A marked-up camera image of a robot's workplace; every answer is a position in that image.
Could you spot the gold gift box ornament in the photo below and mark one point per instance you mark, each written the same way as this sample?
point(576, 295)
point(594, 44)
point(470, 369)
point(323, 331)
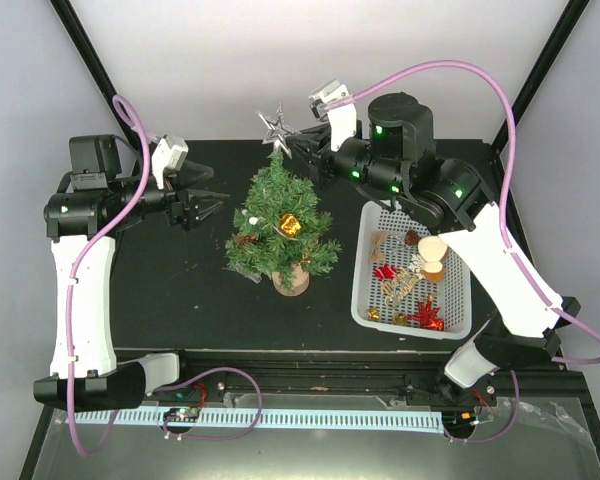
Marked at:
point(289, 225)

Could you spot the small green christmas tree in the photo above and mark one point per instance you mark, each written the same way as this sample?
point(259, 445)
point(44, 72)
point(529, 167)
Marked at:
point(280, 233)

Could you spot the gold merry christmas sign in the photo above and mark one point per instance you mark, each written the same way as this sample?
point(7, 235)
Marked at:
point(395, 290)

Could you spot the white wooden snowflake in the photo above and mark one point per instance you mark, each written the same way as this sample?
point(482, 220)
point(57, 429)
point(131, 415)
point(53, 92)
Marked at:
point(416, 264)

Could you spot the brown pine cone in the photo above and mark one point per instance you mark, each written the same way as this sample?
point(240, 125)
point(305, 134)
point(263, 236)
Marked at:
point(244, 240)
point(412, 238)

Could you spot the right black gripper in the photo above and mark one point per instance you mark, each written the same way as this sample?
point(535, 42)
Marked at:
point(315, 141)

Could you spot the red star ornament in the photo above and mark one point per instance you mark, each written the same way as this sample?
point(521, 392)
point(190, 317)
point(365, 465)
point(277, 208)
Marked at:
point(427, 315)

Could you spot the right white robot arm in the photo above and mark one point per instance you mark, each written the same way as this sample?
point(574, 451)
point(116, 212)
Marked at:
point(453, 201)

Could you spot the small gold gift box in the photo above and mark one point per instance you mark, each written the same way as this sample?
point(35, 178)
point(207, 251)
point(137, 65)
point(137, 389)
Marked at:
point(373, 314)

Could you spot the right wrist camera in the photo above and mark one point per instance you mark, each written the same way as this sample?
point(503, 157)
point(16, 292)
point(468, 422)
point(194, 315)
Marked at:
point(333, 103)

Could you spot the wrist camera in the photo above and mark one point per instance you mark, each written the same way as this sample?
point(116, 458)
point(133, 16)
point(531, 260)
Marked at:
point(333, 103)
point(169, 154)

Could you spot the white ball string lights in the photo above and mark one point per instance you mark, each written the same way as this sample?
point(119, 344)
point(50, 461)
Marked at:
point(248, 220)

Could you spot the clear battery box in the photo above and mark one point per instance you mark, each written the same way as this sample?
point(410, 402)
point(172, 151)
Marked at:
point(252, 276)

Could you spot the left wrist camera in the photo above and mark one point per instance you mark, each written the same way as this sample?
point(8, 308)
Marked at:
point(169, 154)

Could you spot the white perforated plastic basket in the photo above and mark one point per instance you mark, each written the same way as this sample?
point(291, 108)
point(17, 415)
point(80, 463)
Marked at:
point(452, 295)

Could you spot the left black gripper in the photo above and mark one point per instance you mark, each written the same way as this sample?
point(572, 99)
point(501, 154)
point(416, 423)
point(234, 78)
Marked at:
point(184, 213)

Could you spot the burlap bow ornament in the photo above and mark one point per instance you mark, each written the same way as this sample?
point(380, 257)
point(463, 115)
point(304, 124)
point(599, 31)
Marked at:
point(378, 239)

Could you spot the white slotted cable duct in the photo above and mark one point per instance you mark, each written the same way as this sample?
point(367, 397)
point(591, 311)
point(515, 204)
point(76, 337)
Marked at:
point(295, 419)

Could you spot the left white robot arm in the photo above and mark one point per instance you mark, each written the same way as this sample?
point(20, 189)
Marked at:
point(85, 374)

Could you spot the silver star ornament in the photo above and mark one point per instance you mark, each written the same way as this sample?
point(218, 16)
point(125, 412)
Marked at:
point(277, 131)

